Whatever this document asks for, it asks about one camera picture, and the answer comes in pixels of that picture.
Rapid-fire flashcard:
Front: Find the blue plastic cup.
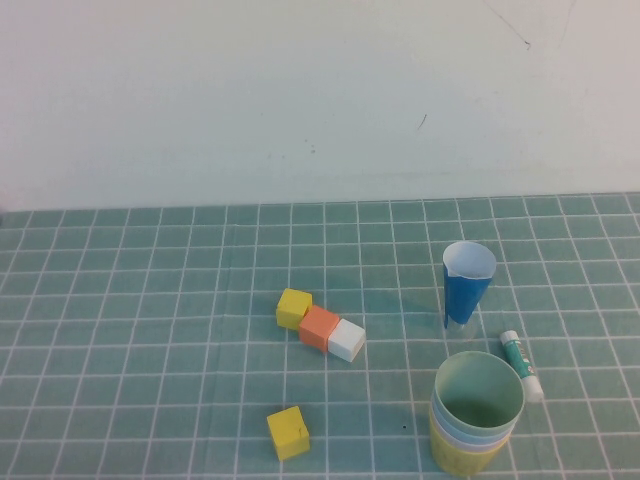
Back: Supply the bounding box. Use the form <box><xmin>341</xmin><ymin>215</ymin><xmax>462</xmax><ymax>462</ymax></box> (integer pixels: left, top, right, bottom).
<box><xmin>429</xmin><ymin>394</ymin><xmax>517</xmax><ymax>445</ymax></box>

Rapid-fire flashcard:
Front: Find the pink plastic cup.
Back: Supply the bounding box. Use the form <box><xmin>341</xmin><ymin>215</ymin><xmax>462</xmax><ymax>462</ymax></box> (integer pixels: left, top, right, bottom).
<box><xmin>428</xmin><ymin>417</ymin><xmax>512</xmax><ymax>455</ymax></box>

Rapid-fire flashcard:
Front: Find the green plastic cup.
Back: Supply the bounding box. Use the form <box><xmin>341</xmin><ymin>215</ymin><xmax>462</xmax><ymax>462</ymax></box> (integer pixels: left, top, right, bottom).
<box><xmin>433</xmin><ymin>351</ymin><xmax>526</xmax><ymax>436</ymax></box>

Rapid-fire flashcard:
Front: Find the yellow cube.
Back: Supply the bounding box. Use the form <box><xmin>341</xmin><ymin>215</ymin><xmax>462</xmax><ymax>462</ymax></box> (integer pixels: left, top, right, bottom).
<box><xmin>265</xmin><ymin>405</ymin><xmax>311</xmax><ymax>461</ymax></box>
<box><xmin>275</xmin><ymin>288</ymin><xmax>314</xmax><ymax>331</ymax></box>

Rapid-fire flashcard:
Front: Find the orange cube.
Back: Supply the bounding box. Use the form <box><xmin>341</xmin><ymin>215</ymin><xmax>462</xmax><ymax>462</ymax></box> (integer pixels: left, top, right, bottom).
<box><xmin>298</xmin><ymin>305</ymin><xmax>341</xmax><ymax>354</ymax></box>

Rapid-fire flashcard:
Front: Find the white cube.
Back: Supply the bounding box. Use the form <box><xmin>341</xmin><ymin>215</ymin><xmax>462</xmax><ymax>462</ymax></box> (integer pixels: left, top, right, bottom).
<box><xmin>327</xmin><ymin>318</ymin><xmax>366</xmax><ymax>364</ymax></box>

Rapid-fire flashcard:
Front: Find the blue paper cone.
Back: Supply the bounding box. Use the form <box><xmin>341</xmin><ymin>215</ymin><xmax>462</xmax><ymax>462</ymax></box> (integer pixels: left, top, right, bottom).
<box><xmin>441</xmin><ymin>241</ymin><xmax>498</xmax><ymax>331</ymax></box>

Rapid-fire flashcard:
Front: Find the clear plastic cup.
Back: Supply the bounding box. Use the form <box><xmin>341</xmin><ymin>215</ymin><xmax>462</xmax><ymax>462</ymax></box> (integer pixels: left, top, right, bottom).
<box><xmin>443</xmin><ymin>299</ymin><xmax>482</xmax><ymax>342</ymax></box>

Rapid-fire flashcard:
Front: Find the green checked tablecloth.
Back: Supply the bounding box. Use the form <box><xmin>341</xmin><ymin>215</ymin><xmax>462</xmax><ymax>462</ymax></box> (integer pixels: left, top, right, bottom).
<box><xmin>0</xmin><ymin>192</ymin><xmax>640</xmax><ymax>480</ymax></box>

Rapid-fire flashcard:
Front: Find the green white glue stick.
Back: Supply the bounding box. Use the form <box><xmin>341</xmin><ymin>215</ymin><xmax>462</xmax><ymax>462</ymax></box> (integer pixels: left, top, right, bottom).
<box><xmin>498</xmin><ymin>329</ymin><xmax>545</xmax><ymax>402</ymax></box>

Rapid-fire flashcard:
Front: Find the yellow plastic cup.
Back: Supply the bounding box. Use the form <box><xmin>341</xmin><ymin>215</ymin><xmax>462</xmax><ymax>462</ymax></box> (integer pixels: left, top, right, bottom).
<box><xmin>428</xmin><ymin>427</ymin><xmax>507</xmax><ymax>475</ymax></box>

